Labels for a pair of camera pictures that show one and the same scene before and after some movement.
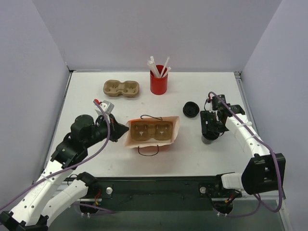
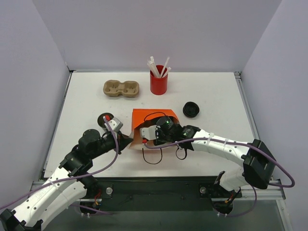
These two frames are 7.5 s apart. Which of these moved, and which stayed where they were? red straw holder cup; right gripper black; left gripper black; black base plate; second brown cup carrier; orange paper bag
Moved: orange paper bag; left gripper black; right gripper black
Stayed: red straw holder cup; second brown cup carrier; black base plate
